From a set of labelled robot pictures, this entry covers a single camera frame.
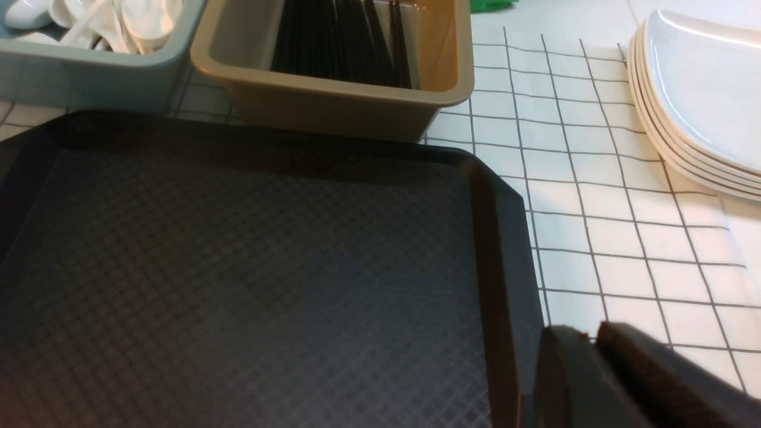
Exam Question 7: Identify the teal plastic spoon bin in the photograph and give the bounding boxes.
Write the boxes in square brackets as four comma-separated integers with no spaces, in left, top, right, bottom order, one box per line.
[1,1,206,114]

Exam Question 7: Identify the green backdrop cloth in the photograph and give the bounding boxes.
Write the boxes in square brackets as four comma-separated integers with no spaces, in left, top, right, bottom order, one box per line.
[469,0,517,14]

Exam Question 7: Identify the stack of plates right side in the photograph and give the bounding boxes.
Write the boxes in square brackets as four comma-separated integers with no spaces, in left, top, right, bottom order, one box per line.
[627,9,760,201]

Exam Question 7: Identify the pile of white spoons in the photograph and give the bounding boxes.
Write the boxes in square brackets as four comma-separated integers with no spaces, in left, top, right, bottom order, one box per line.
[2,1,184,56]

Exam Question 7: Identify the brown plastic chopstick bin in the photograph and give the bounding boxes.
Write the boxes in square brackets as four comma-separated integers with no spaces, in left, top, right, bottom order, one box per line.
[190,1,474,143]

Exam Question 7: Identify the black chopsticks in bin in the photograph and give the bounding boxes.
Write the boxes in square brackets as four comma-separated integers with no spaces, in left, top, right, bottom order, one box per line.
[270,1,415,89]

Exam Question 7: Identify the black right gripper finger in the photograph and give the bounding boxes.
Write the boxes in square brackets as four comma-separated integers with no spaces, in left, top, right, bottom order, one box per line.
[533,322,760,427]

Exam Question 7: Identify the black serving tray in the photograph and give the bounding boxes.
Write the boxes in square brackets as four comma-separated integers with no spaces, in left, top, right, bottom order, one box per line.
[1,111,542,427]

